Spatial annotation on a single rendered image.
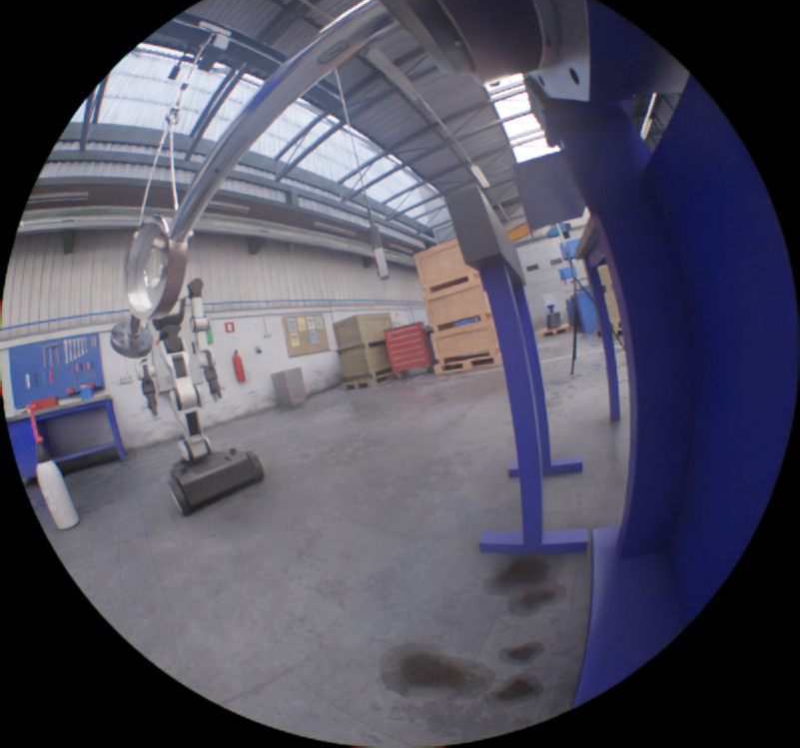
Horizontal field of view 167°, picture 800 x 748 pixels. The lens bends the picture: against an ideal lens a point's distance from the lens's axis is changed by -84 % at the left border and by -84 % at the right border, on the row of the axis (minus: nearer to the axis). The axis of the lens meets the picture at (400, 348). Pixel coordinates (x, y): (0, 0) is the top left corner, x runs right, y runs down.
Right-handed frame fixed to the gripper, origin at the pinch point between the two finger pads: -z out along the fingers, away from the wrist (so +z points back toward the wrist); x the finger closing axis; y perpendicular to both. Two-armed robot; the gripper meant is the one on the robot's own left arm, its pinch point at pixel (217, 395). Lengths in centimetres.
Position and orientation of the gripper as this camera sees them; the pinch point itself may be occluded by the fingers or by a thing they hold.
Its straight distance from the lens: 187.3
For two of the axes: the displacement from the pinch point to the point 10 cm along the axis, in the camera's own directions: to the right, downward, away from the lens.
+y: 5.0, -1.2, 8.6
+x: 7.8, -3.8, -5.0
